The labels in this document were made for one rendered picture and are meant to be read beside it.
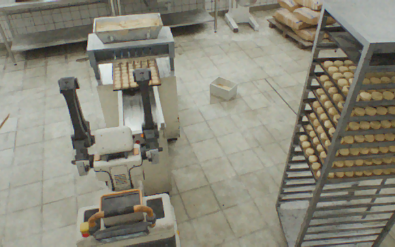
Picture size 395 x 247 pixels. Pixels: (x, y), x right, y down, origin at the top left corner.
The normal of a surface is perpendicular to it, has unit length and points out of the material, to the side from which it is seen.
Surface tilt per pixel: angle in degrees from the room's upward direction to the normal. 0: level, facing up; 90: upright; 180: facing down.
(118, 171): 82
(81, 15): 90
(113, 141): 47
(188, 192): 0
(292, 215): 0
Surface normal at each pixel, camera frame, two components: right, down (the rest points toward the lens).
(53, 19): 0.35, 0.60
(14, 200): 0.00, -0.77
